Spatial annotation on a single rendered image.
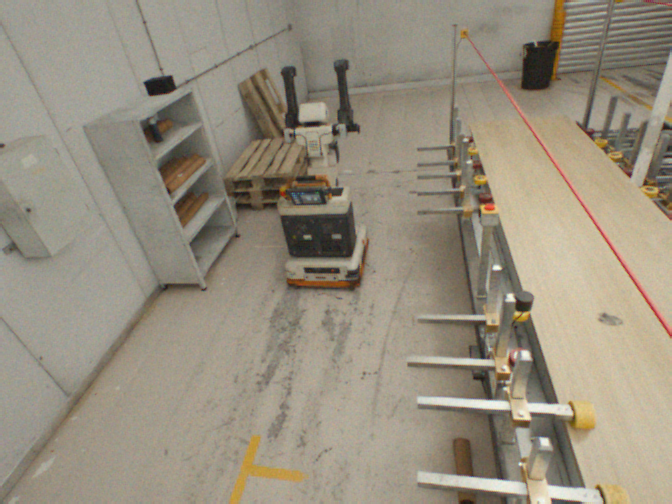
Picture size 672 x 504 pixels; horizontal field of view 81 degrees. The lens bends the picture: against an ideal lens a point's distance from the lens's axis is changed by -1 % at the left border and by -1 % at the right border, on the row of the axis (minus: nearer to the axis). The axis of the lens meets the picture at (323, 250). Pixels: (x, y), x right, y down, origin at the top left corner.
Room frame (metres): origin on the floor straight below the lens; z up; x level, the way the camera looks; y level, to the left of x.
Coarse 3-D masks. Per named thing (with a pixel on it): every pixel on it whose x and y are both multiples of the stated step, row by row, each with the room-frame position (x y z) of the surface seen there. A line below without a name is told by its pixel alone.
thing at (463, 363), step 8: (408, 360) 1.02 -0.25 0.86; (416, 360) 1.01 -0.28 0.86; (424, 360) 1.01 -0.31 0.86; (432, 360) 1.00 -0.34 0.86; (440, 360) 0.99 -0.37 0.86; (448, 360) 0.98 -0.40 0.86; (456, 360) 0.98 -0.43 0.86; (464, 360) 0.97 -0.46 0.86; (472, 360) 0.96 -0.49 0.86; (480, 360) 0.96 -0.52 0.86; (488, 360) 0.95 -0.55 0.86; (448, 368) 0.97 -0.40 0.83; (456, 368) 0.96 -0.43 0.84; (464, 368) 0.95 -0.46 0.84; (472, 368) 0.94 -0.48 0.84; (480, 368) 0.94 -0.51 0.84; (488, 368) 0.93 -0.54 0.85; (512, 368) 0.90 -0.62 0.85
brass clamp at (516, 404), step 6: (510, 384) 0.77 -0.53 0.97; (504, 390) 0.76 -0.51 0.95; (510, 390) 0.74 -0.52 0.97; (510, 396) 0.72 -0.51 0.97; (510, 402) 0.70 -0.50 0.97; (516, 402) 0.70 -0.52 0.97; (522, 402) 0.69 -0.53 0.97; (510, 408) 0.68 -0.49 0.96; (516, 408) 0.68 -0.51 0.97; (522, 408) 0.67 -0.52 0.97; (510, 414) 0.67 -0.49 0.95; (516, 414) 0.66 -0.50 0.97; (528, 414) 0.65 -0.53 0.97; (510, 420) 0.66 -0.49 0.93; (516, 420) 0.64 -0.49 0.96; (522, 420) 0.64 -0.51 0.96; (528, 420) 0.63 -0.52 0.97; (516, 426) 0.64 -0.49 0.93; (522, 426) 0.64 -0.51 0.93; (528, 426) 0.63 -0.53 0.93
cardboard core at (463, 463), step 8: (456, 440) 1.08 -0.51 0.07; (464, 440) 1.07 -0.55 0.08; (456, 448) 1.04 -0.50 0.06; (464, 448) 1.03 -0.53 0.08; (456, 456) 1.00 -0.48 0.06; (464, 456) 0.99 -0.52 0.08; (456, 464) 0.97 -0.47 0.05; (464, 464) 0.95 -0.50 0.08; (456, 472) 0.93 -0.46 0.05; (464, 472) 0.91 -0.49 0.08; (472, 472) 0.92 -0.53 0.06; (464, 496) 0.81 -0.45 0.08; (472, 496) 0.80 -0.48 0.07
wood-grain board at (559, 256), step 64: (512, 128) 3.10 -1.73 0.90; (576, 128) 2.88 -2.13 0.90; (512, 192) 2.09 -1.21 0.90; (640, 192) 1.84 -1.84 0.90; (512, 256) 1.49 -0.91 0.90; (576, 256) 1.40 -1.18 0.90; (640, 256) 1.32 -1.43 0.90; (576, 320) 1.03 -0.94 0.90; (640, 320) 0.97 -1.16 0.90; (576, 384) 0.76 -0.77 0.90; (640, 384) 0.72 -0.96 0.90; (576, 448) 0.56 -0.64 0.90; (640, 448) 0.53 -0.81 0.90
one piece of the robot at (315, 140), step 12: (300, 132) 2.98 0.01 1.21; (312, 132) 2.95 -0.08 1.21; (324, 132) 2.92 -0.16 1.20; (300, 144) 2.97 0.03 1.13; (312, 144) 2.95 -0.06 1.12; (324, 144) 2.94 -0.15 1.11; (312, 156) 2.94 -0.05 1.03; (324, 156) 2.92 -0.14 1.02; (312, 168) 3.01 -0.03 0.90; (324, 168) 2.98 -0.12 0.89; (336, 180) 3.01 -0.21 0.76
